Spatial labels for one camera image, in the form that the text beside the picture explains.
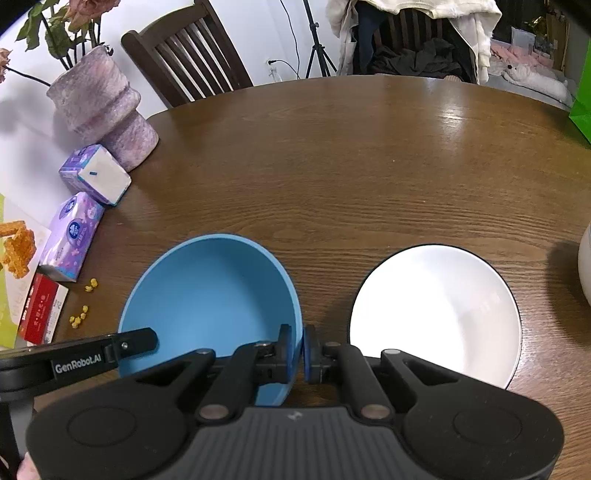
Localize blue bowl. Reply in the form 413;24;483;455
117;234;304;408

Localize dark wooden chair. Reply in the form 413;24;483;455
120;0;254;108
374;7;465;84

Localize white plush toy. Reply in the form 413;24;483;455
501;64;572;103

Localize white bowl black rim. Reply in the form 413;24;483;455
348;244;524;391
577;222;591;310

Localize yellow-green snack bag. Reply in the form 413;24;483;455
0;194;52;350

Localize black garment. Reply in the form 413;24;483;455
368;39;477;84

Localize green paper bag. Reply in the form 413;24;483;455
568;44;591;149

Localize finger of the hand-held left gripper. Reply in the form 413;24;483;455
105;328;159;366

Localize black light stand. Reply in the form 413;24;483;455
301;0;339;78

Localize purple tissue pack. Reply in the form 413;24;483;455
58;144;133;206
38;192;105;282

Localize chair draped with clothes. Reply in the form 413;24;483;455
325;0;503;85

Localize purple textured vase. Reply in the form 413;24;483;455
45;45;160;173

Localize pile of pink clothes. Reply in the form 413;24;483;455
489;39;565;70

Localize bunch of dried pink roses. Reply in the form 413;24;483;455
0;0;122;89

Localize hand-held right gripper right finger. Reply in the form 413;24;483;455
303;325;462;423

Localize person's left hand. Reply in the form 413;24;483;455
16;452;40;480

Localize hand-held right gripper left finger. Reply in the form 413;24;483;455
134;324;293;423

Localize red box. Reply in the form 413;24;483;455
17;273;69;345

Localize scattered yellow corn kernels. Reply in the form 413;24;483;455
68;276;100;330

